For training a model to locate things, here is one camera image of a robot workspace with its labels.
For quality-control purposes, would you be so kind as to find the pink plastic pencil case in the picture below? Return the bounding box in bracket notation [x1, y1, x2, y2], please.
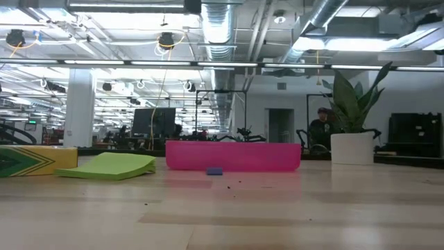
[165, 140, 302, 172]

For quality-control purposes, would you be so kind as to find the green sticky note pad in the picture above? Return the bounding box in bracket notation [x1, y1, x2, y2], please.
[54, 151, 157, 181]

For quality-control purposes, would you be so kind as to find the yellow crayon box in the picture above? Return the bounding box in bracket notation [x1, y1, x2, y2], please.
[0, 145, 79, 178]

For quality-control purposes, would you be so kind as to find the black gantry stand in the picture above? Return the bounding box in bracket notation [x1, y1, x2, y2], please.
[194, 89, 248, 140]

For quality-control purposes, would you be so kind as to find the black computer monitor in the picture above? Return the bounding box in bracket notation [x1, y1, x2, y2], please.
[131, 107, 177, 138]

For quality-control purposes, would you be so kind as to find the person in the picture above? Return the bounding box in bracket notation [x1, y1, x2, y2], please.
[308, 106, 336, 151]

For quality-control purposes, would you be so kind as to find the green plant in white pot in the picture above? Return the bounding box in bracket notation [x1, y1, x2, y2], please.
[321, 61, 393, 166]

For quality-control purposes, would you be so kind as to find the white pillar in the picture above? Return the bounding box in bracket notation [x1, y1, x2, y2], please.
[63, 68, 96, 149]

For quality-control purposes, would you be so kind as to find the black cabinet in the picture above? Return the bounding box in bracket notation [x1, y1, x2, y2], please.
[387, 111, 443, 159]

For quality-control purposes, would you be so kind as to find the silver ventilation duct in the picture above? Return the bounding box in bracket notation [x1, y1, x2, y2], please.
[200, 0, 237, 133]

